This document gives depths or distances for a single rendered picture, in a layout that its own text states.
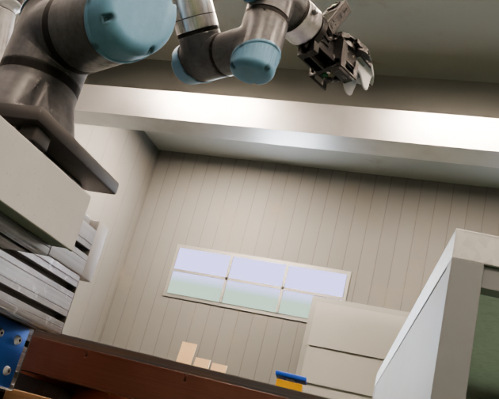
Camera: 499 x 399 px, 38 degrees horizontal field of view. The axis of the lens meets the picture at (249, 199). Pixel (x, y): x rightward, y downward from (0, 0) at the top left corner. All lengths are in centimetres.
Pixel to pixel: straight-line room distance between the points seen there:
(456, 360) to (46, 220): 51
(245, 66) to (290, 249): 833
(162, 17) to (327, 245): 848
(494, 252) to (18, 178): 58
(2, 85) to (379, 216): 857
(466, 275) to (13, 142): 56
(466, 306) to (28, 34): 68
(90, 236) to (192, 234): 881
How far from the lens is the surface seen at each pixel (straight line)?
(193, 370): 130
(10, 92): 99
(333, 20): 135
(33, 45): 104
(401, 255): 921
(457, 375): 92
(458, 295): 94
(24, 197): 75
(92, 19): 93
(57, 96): 101
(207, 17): 125
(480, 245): 96
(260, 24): 117
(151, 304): 978
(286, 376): 140
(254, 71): 116
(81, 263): 109
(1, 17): 158
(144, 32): 94
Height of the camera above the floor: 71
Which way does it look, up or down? 20 degrees up
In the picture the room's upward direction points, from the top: 15 degrees clockwise
